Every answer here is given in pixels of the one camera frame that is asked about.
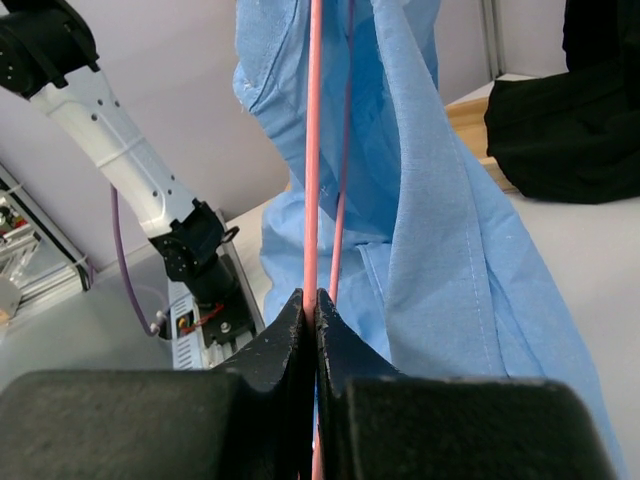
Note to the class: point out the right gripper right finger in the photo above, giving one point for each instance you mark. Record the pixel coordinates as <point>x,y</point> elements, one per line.
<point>377,423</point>

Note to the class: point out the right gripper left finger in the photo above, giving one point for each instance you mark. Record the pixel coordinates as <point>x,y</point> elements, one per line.
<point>248,418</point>

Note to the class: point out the light blue shirt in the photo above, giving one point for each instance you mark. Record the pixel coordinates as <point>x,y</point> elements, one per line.
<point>438,274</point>

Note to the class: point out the pink wire hanger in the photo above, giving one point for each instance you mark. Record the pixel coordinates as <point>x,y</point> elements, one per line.
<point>312,186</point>

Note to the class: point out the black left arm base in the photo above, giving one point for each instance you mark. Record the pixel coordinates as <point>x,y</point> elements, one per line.
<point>202,339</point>

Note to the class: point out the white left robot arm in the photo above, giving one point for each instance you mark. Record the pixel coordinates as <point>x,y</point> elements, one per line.
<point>49,58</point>

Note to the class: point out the black button shirt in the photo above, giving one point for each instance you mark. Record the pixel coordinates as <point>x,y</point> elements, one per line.
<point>574,137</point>

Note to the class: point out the wooden clothes rack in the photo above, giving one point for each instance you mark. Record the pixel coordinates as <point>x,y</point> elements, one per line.
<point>467,120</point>

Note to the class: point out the aluminium mounting rail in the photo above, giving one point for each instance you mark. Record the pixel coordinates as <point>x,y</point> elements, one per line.
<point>39,264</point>

